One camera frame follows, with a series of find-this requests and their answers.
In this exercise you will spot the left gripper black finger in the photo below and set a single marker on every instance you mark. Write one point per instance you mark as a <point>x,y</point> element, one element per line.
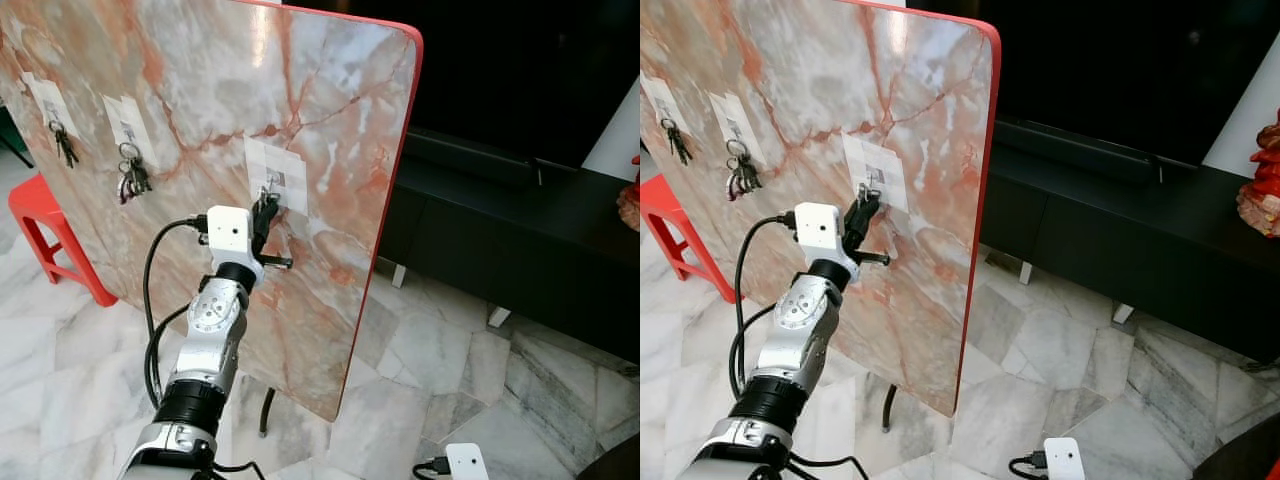
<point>867,207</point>
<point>271,208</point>
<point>278,263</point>
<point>873,258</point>

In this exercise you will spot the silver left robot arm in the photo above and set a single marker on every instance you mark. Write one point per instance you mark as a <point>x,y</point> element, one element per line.
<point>800,325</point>
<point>210,330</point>

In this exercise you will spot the key bunch with red carabiner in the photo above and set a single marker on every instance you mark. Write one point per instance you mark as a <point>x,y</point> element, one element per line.
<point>133,178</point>
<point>743,175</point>

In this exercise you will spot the marble pattern folding table top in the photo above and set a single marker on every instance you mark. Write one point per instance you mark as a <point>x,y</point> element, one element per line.
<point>850,80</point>
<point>200,80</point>

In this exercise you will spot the black metal table leg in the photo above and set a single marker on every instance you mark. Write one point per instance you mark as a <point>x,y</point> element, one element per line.
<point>267,412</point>
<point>890,410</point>

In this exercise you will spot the red plastic stool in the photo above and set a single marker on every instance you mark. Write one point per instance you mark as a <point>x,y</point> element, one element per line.
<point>40,215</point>
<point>665,215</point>

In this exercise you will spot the dark key bunch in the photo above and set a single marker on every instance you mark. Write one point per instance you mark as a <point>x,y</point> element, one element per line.
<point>677,143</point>
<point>64,145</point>

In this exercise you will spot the black soundbar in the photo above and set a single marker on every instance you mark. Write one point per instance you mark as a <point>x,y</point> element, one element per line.
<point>470,155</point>
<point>1090,148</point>

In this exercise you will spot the red figurine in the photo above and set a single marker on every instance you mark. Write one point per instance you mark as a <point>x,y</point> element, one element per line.
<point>1262,180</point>
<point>630,205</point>

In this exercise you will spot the black low console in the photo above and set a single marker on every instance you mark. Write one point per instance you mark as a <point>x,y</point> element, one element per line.
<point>520,250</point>
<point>1120,250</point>

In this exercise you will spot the black television screen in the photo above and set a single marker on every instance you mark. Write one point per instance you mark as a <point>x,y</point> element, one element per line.
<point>500,70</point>
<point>1100,70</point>

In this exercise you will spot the dark round furniture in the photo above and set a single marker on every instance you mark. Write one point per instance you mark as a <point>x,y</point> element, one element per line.
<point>1240,462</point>
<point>615,462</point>

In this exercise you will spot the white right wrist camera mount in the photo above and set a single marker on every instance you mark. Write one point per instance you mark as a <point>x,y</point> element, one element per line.
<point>1064,460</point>
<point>467,463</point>

